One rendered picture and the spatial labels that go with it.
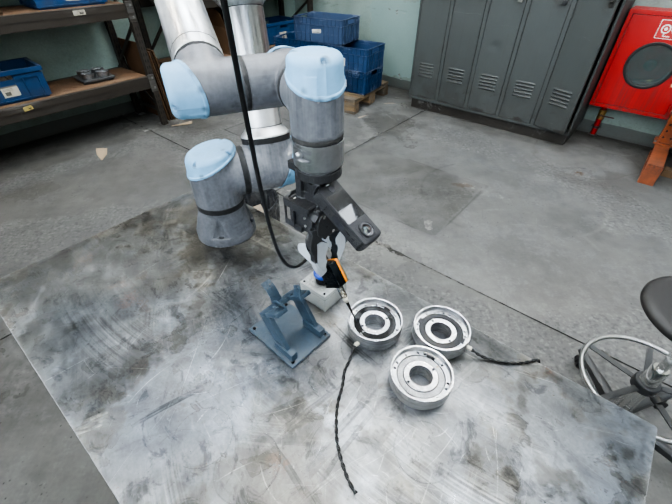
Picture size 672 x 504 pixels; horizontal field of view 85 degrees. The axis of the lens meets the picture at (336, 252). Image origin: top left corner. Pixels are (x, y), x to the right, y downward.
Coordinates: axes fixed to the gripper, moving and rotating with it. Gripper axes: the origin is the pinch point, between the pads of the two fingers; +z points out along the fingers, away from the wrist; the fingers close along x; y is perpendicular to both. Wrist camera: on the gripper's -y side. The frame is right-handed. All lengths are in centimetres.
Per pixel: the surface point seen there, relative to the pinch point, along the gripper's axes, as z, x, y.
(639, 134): 86, -376, -20
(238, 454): 13.0, 29.2, -8.3
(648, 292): 32, -79, -51
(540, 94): 56, -323, 57
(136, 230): 13, 14, 58
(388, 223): 94, -128, 70
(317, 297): 10.0, 0.5, 3.2
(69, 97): 51, -44, 327
